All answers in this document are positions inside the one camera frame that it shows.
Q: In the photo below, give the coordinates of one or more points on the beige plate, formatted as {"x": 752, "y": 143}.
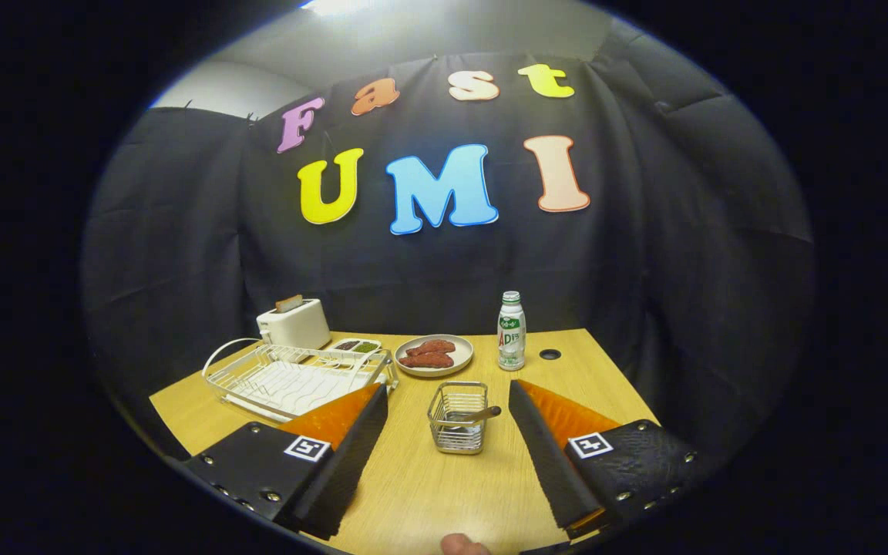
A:
{"x": 463, "y": 351}

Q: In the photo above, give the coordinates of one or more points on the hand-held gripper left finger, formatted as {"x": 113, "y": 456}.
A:
{"x": 351, "y": 470}

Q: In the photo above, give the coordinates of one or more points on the white toaster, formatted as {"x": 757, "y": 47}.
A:
{"x": 297, "y": 327}

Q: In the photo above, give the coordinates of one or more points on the brown sausage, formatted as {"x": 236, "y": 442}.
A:
{"x": 427, "y": 360}
{"x": 432, "y": 347}

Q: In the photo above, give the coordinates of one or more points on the bread slice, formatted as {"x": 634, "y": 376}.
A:
{"x": 288, "y": 303}

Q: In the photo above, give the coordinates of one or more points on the white divided bean tray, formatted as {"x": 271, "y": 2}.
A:
{"x": 355, "y": 346}

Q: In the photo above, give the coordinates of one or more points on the black backdrop cloth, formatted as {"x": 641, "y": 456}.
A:
{"x": 644, "y": 270}

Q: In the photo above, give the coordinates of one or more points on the white drink bottle green label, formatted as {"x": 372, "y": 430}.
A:
{"x": 511, "y": 339}

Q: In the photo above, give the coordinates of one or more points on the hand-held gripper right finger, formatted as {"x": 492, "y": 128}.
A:
{"x": 548, "y": 462}

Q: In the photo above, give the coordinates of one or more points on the white drip tray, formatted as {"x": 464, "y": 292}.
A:
{"x": 297, "y": 385}

